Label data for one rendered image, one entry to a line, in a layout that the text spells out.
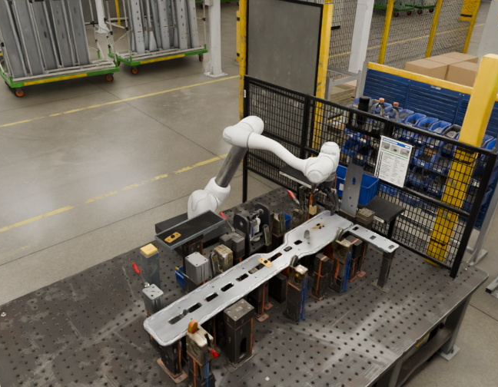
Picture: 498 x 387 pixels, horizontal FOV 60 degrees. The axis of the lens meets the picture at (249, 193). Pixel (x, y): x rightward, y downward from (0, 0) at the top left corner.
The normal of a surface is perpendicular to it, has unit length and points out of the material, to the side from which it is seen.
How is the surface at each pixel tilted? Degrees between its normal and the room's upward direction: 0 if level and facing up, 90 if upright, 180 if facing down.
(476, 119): 91
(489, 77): 90
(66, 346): 0
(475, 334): 0
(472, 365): 0
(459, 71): 90
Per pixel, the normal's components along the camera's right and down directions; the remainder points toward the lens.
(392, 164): -0.72, 0.35
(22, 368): 0.02, -0.86
